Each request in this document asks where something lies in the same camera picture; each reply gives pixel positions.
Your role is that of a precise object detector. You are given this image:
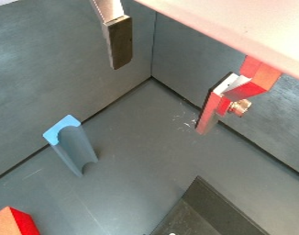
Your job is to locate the gripper left finger with dark pad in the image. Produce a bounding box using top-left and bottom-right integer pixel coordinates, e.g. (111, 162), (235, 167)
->
(89, 0), (132, 70)

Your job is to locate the red shape-sorting board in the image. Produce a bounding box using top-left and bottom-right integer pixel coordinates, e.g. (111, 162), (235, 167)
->
(0, 207), (40, 235)

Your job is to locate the blue arch block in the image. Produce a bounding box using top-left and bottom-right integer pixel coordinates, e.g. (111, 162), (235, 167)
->
(43, 115), (97, 177)

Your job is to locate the black angled holder bracket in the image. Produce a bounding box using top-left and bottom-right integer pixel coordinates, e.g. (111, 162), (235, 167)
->
(150, 176), (270, 235)

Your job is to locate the gripper right finger with bolt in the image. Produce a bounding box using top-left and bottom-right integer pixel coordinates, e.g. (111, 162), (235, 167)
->
(196, 56), (282, 134)

